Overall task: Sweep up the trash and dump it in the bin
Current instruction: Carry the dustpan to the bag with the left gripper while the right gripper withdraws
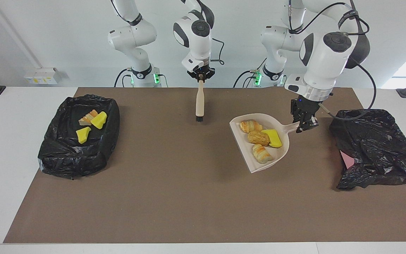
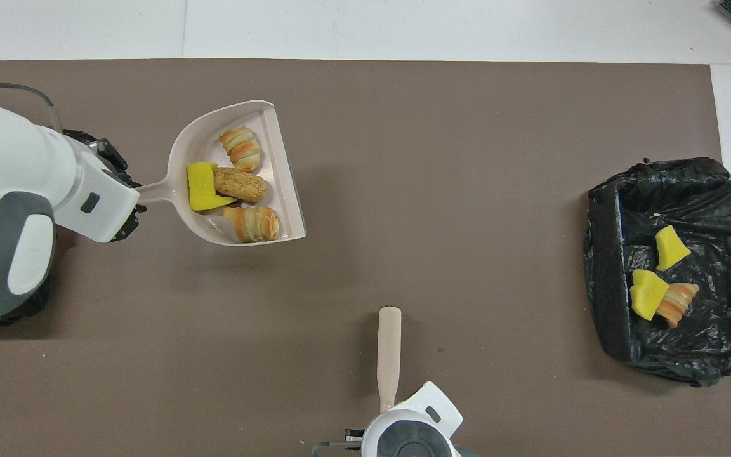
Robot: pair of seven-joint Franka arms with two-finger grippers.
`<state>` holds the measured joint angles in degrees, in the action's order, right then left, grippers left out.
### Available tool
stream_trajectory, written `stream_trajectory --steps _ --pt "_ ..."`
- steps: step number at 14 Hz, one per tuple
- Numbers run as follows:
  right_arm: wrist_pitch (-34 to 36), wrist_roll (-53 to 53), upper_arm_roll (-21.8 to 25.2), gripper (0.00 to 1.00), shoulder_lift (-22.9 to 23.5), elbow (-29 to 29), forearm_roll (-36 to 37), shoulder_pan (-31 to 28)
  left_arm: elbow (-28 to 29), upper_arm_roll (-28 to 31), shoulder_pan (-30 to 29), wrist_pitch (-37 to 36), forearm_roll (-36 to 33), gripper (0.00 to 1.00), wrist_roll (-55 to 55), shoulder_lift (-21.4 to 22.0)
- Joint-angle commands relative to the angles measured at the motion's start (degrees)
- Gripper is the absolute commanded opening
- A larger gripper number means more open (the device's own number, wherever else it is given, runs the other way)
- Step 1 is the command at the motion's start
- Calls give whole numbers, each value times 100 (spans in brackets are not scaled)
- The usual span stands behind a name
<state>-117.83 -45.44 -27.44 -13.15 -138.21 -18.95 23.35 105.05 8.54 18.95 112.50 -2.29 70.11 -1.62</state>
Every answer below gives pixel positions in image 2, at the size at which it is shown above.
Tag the yellow wavy sponge piece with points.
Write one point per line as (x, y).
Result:
(648, 297)

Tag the beige plastic dustpan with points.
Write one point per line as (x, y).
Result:
(200, 143)

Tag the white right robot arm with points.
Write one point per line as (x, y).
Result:
(429, 412)

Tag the striped toy croissant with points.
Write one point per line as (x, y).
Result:
(681, 304)
(243, 150)
(254, 224)

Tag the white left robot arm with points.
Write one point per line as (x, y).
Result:
(4, 165)

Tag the yellow trapezoid sponge piece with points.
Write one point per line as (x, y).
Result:
(671, 251)

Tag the brown toy bread roll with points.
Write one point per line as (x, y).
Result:
(242, 185)

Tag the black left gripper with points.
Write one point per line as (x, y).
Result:
(102, 147)

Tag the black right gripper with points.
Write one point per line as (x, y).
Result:
(354, 435)

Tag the black bag lined rectangular bin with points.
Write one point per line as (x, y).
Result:
(721, 330)

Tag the yellow notched sponge piece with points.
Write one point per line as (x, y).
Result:
(200, 187)

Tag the brown paper table mat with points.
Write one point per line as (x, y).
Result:
(403, 101)

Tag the beige brush with black bristles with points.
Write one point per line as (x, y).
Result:
(389, 355)

